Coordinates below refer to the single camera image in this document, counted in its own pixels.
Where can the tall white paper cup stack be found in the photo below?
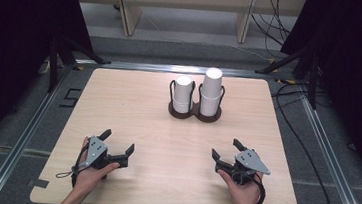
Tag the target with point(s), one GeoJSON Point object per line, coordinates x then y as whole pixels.
{"type": "Point", "coordinates": [211, 88]}

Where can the metal floor rail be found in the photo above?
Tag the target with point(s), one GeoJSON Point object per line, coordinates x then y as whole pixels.
{"type": "Point", "coordinates": [21, 143]}
{"type": "Point", "coordinates": [336, 170]}

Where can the grey tape strip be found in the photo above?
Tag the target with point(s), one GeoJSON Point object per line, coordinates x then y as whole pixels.
{"type": "Point", "coordinates": [40, 183]}

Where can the black tape floor mark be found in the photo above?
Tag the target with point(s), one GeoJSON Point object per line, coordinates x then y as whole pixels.
{"type": "Point", "coordinates": [74, 97]}

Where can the black curtain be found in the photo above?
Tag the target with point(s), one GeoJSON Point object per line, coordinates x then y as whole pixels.
{"type": "Point", "coordinates": [358, 82]}
{"type": "Point", "coordinates": [10, 48]}

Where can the person's left hand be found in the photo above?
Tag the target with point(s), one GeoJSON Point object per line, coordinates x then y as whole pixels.
{"type": "Point", "coordinates": [89, 178]}

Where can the dark double cup holder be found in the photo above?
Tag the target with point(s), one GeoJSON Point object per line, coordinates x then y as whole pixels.
{"type": "Point", "coordinates": [194, 112]}

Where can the person's right hand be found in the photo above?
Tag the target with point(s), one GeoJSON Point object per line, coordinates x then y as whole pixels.
{"type": "Point", "coordinates": [245, 197]}

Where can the black tripod stand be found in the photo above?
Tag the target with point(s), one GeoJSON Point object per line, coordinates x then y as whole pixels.
{"type": "Point", "coordinates": [54, 59]}
{"type": "Point", "coordinates": [312, 78]}

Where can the short white paper cup stack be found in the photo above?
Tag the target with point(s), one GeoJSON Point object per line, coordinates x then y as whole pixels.
{"type": "Point", "coordinates": [183, 92]}

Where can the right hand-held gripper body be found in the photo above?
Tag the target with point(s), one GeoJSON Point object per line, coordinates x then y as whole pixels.
{"type": "Point", "coordinates": [250, 162]}

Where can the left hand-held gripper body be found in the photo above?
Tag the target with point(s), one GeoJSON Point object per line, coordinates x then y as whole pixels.
{"type": "Point", "coordinates": [97, 151]}

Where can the light wooden desk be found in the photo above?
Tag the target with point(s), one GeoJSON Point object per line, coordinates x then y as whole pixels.
{"type": "Point", "coordinates": [129, 13]}

